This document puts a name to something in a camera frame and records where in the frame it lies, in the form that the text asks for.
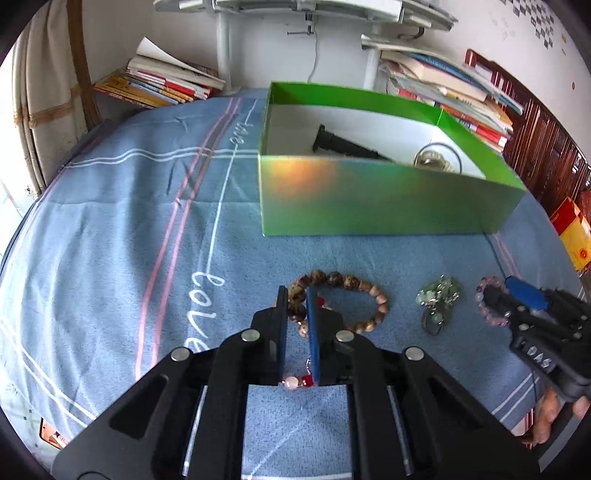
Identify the purple crystal bead bracelet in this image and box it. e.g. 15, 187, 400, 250
475, 275, 512, 328

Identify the person's right hand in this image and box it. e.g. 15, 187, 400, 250
532, 387, 590, 446

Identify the red yellow carton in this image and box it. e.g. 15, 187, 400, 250
550, 197, 591, 273

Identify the dark wooden headboard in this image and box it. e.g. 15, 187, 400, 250
465, 49, 590, 215

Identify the white red card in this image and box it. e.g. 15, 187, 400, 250
39, 419, 68, 450

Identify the pale jade bangle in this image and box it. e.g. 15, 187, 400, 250
413, 142, 463, 174

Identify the blue striped bed sheet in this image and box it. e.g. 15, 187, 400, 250
1, 89, 585, 479

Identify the green cardboard box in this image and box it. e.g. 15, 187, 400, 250
259, 82, 526, 236

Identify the right stack of books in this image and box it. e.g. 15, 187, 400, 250
361, 34, 524, 153

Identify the stack of books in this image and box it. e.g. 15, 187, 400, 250
93, 37, 225, 109
361, 34, 524, 153

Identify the black cylindrical stand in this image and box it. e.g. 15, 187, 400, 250
311, 124, 390, 161

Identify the beige curtain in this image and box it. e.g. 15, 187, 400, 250
12, 1, 101, 196

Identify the left stack of books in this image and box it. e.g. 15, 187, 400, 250
93, 37, 225, 109

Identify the green jade keychain pendant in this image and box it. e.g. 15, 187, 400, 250
416, 275, 463, 336

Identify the brown wooden bead bracelet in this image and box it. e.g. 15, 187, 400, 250
286, 269, 391, 339

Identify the white hanging cord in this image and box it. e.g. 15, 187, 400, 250
306, 27, 323, 84

